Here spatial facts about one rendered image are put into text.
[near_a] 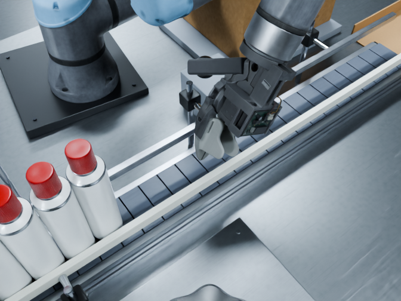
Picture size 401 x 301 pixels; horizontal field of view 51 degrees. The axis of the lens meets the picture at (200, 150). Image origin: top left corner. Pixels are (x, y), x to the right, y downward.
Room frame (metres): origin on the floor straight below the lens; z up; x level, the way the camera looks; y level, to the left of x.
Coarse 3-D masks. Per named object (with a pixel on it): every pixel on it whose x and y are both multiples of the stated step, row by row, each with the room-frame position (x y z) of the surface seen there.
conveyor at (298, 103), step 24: (384, 48) 0.76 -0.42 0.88; (336, 72) 0.68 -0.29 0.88; (360, 72) 0.68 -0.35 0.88; (312, 96) 0.61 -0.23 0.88; (288, 120) 0.54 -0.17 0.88; (312, 120) 0.54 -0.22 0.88; (240, 144) 0.48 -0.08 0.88; (168, 168) 0.43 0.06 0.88; (192, 168) 0.43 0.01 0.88; (240, 168) 0.43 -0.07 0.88; (144, 192) 0.38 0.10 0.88; (168, 192) 0.38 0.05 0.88; (168, 216) 0.33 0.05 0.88; (96, 240) 0.29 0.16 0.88; (96, 264) 0.25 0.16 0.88; (48, 288) 0.21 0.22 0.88
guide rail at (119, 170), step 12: (372, 24) 0.74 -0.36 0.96; (384, 24) 0.75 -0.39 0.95; (348, 36) 0.70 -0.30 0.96; (360, 36) 0.71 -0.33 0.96; (336, 48) 0.66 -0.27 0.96; (312, 60) 0.62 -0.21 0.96; (300, 72) 0.60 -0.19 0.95; (180, 132) 0.44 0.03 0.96; (192, 132) 0.45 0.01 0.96; (156, 144) 0.42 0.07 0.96; (168, 144) 0.42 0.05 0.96; (132, 156) 0.39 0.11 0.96; (144, 156) 0.39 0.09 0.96; (120, 168) 0.37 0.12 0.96; (132, 168) 0.38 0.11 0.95
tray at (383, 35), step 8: (400, 0) 0.97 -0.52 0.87; (384, 8) 0.93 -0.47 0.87; (392, 8) 0.95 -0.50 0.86; (400, 8) 0.98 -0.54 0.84; (376, 16) 0.91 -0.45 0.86; (400, 16) 0.95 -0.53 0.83; (360, 24) 0.88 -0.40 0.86; (368, 24) 0.90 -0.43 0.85; (392, 24) 0.92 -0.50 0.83; (400, 24) 0.92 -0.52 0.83; (352, 32) 0.87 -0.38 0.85; (376, 32) 0.88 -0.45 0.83; (384, 32) 0.88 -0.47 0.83; (392, 32) 0.88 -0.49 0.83; (400, 32) 0.88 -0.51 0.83; (360, 40) 0.85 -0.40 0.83; (368, 40) 0.85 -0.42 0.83; (376, 40) 0.85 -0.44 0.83; (384, 40) 0.85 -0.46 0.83; (392, 40) 0.85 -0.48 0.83; (400, 40) 0.85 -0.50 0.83; (392, 48) 0.82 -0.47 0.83; (400, 48) 0.82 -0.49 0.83
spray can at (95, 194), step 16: (80, 144) 0.32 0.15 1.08; (80, 160) 0.30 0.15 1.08; (96, 160) 0.32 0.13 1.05; (80, 176) 0.30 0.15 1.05; (96, 176) 0.30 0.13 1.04; (80, 192) 0.29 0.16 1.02; (96, 192) 0.29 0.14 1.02; (112, 192) 0.31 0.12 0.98; (96, 208) 0.29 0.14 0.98; (112, 208) 0.30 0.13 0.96; (96, 224) 0.29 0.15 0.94; (112, 224) 0.30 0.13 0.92
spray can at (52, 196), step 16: (32, 176) 0.27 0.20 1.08; (48, 176) 0.27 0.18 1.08; (32, 192) 0.27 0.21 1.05; (48, 192) 0.26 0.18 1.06; (64, 192) 0.28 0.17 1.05; (48, 208) 0.25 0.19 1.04; (64, 208) 0.26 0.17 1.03; (80, 208) 0.28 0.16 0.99; (48, 224) 0.25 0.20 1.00; (64, 224) 0.26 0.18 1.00; (80, 224) 0.27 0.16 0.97; (64, 240) 0.25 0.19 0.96; (80, 240) 0.26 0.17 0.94; (64, 256) 0.26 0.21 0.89
